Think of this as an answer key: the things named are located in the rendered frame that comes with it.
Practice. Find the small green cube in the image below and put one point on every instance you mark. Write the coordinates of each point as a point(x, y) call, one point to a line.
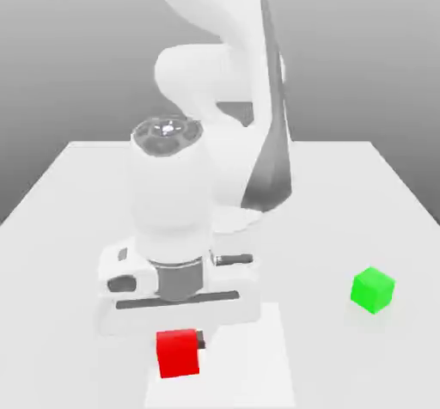
point(373, 290)

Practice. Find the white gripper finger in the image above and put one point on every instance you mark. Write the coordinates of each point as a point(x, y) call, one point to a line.
point(200, 340)

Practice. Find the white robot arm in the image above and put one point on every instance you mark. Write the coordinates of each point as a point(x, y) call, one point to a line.
point(172, 189)

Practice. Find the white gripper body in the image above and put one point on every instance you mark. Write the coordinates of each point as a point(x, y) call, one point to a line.
point(227, 309)

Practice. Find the small red cube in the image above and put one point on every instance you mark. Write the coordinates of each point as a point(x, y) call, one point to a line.
point(177, 354)

